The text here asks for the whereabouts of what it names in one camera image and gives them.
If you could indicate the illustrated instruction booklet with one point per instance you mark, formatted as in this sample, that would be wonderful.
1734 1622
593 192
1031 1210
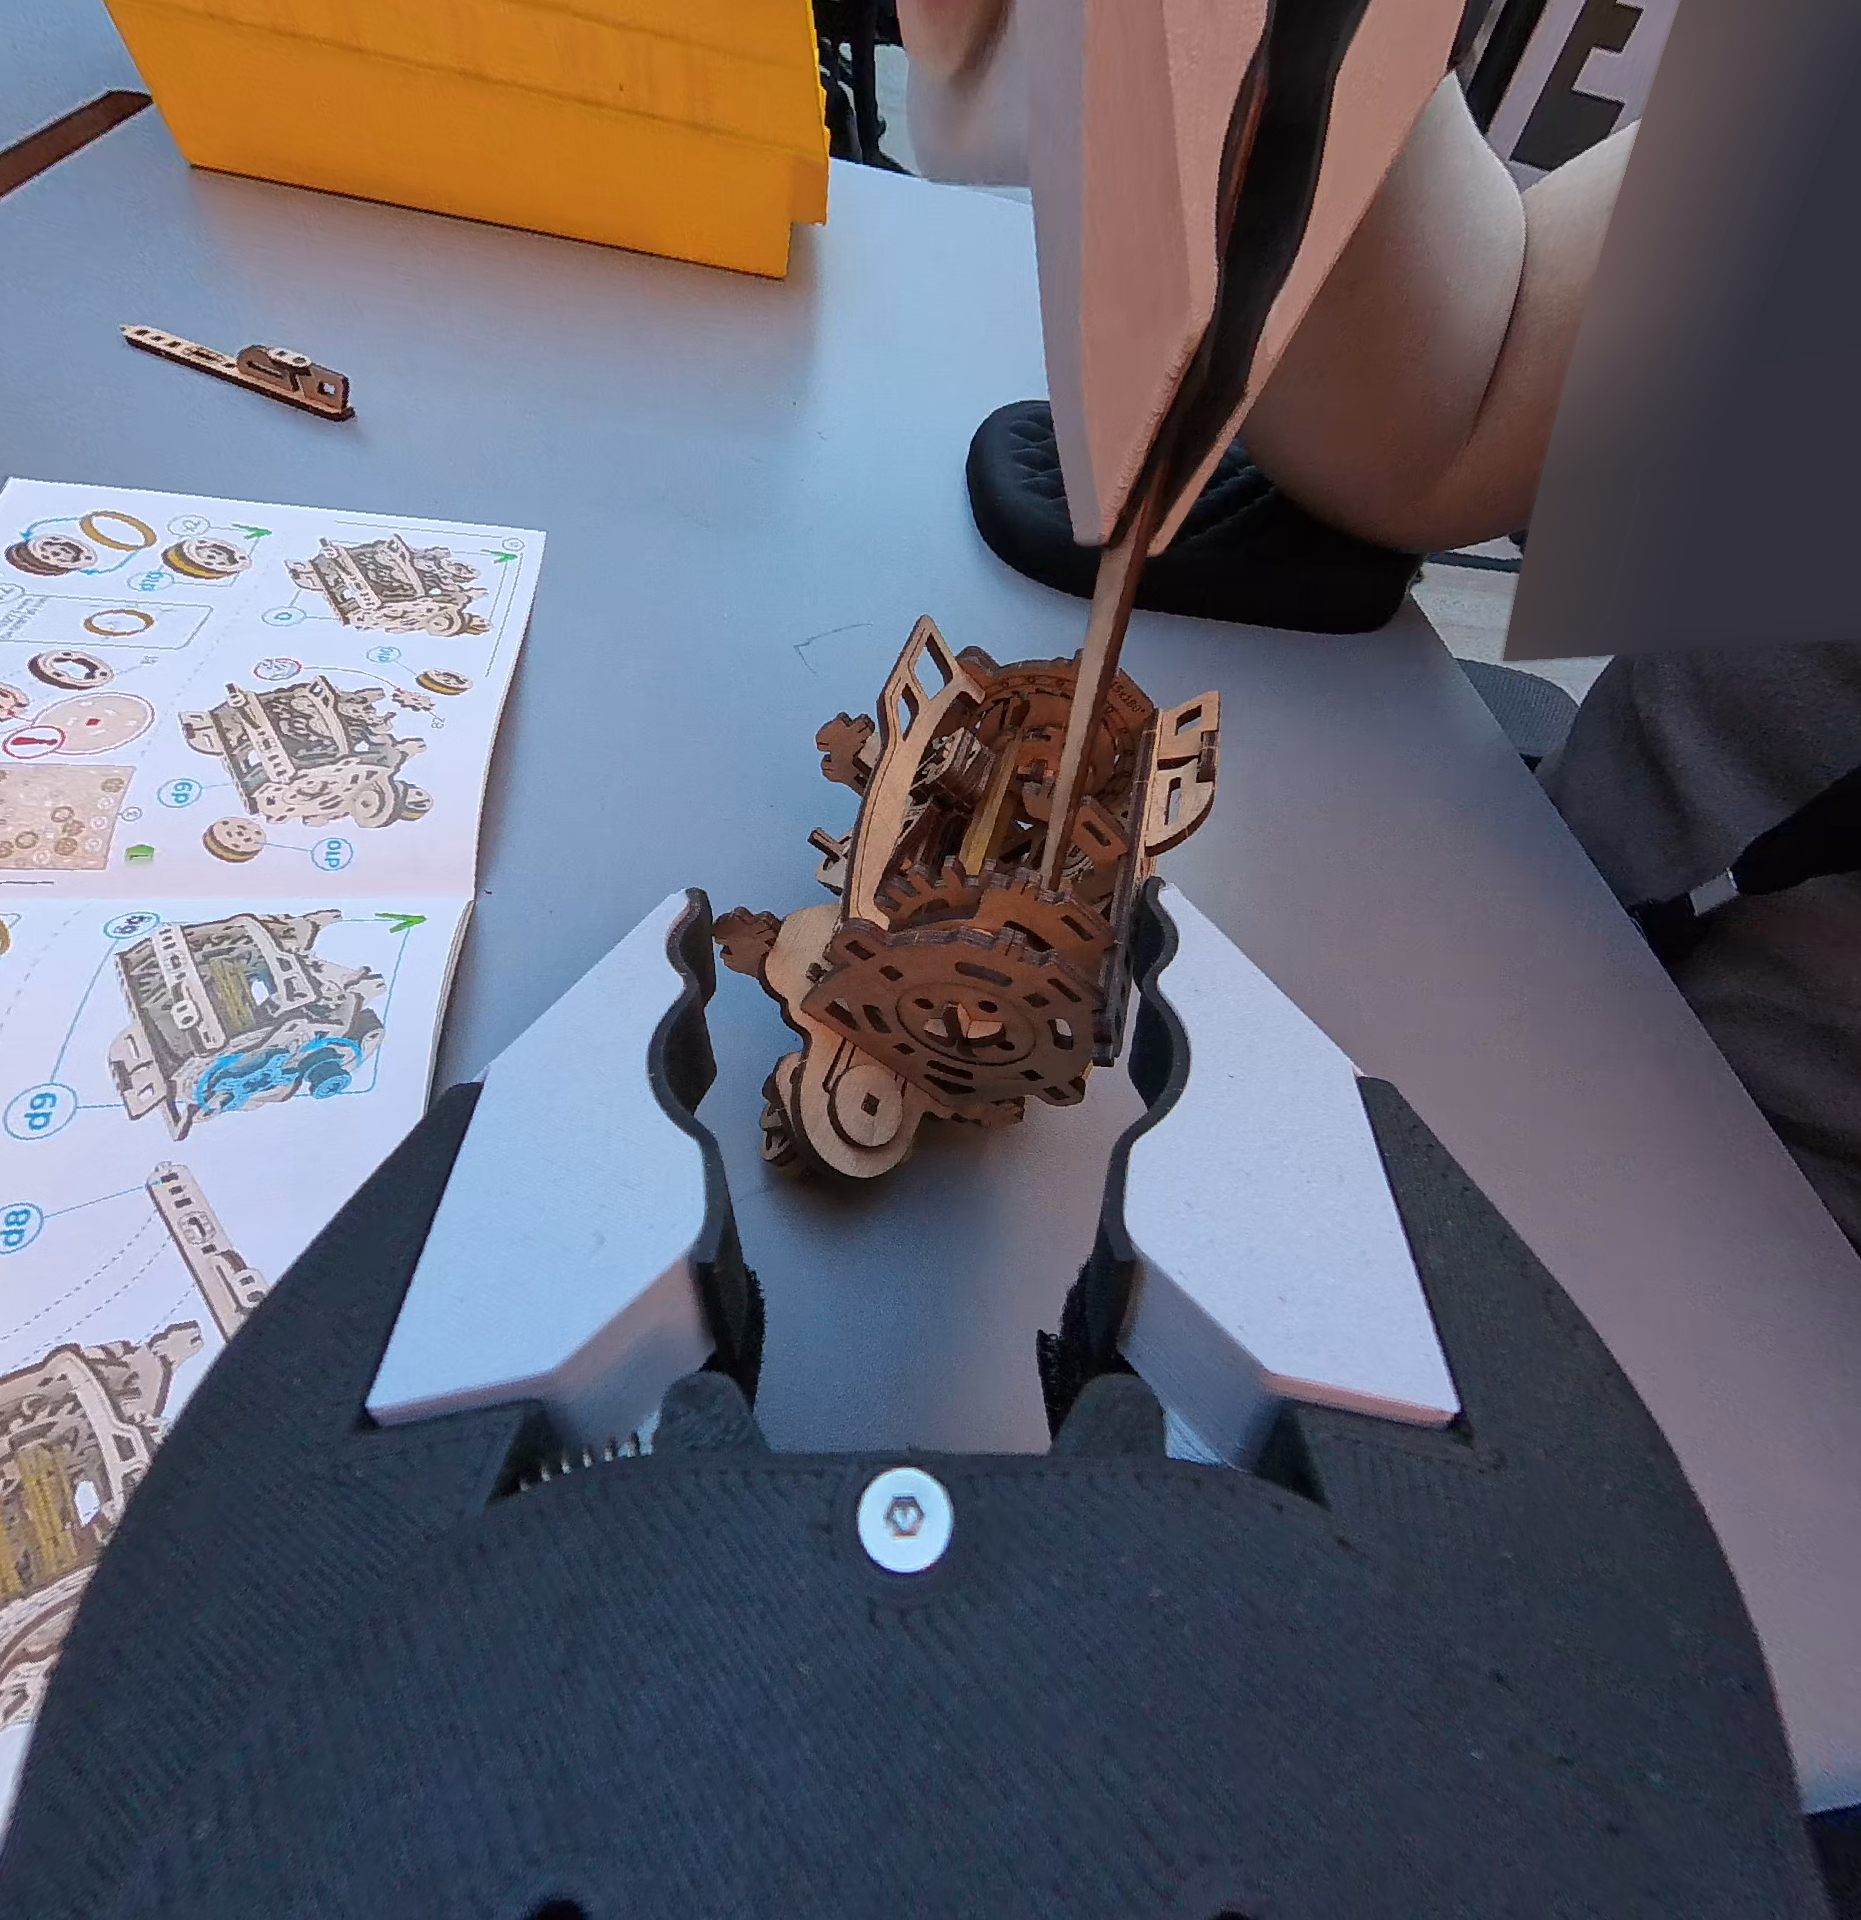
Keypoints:
473 706

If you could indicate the black lettered sign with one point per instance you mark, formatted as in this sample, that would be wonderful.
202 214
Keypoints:
1577 61

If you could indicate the yellow box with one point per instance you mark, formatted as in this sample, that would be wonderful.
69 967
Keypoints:
466 104

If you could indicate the person's grey clothing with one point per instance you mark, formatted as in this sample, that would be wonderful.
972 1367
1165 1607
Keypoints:
1650 780

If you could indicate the thin wooden model stick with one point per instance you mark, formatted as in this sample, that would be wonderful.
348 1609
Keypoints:
1088 706

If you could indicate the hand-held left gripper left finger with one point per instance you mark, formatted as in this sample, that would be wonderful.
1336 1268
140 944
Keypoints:
569 1200

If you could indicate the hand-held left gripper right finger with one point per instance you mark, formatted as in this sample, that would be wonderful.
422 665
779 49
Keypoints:
1276 1215

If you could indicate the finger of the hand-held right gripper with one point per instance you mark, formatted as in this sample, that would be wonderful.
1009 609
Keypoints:
1379 121
1141 227

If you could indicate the black wrist rest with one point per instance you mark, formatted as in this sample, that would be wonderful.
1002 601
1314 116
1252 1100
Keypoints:
1244 556

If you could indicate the wooden model car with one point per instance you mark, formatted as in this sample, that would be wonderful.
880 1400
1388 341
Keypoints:
945 1021

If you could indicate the flat wooden model strip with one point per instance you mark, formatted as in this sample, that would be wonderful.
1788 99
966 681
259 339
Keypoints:
278 375

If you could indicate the person's right forearm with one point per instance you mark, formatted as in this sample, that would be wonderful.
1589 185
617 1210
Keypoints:
1471 299

